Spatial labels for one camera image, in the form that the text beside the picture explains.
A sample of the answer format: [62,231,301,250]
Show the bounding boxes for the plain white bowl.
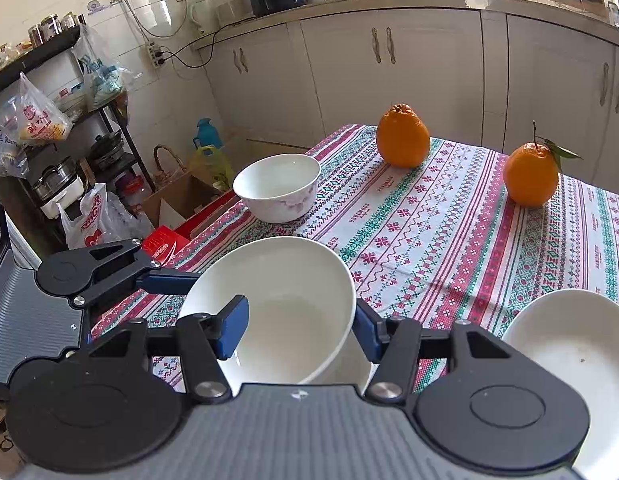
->
[177,236,375,396]

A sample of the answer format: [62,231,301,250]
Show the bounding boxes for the steel pot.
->
[32,157,85,201]

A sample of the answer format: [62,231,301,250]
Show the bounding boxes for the open cardboard box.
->
[142,170,225,233]

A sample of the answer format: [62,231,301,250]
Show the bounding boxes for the white kitchen cabinets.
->
[192,0,619,196]

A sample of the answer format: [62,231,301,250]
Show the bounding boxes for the metal canisters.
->
[28,12,86,47]

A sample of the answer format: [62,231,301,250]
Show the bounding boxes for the clear bag with blue print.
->
[72,24,136,111]

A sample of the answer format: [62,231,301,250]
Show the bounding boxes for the orange with green leaf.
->
[503,121,583,208]

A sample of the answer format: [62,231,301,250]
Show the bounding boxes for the black wok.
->
[90,130,126,170]

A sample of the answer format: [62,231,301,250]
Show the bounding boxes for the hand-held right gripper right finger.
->
[354,299,507,403]

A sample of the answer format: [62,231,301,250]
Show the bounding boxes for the white electric kettle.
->
[190,0,215,37]

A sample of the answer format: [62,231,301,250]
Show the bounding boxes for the black power cable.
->
[160,25,221,69]

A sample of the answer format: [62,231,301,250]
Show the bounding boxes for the large white fruit-print plate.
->
[500,288,619,480]

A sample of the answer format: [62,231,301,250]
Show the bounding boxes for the patterned woven tablecloth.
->
[90,124,619,393]

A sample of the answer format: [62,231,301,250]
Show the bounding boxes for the orange without leaf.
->
[375,103,431,169]

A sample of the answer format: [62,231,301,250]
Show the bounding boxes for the clear plastic container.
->
[217,0,250,26]

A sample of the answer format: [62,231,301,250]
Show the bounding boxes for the wicker basket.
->
[152,144,190,191]

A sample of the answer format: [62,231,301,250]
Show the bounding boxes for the red box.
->
[140,225,191,267]

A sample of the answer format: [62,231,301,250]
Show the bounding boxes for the blue thermos flask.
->
[192,117,224,153]

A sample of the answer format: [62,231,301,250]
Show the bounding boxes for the yellow-green plastic bag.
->
[190,145,235,191]

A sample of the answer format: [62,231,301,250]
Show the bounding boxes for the clear bag with yellow food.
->
[18,72,74,147]

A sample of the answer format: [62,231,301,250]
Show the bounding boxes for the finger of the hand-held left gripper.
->
[72,239,200,308]

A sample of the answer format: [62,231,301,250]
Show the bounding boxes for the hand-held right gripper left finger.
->
[87,294,250,404]

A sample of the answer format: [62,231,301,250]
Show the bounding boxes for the black shelf rack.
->
[0,25,155,256]

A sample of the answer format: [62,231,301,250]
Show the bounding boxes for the white power strip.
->
[146,40,166,70]

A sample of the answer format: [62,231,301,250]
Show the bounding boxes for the red and white plastic bag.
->
[57,182,140,251]

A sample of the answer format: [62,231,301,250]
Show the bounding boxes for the white bowl pink flowers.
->
[233,153,321,223]

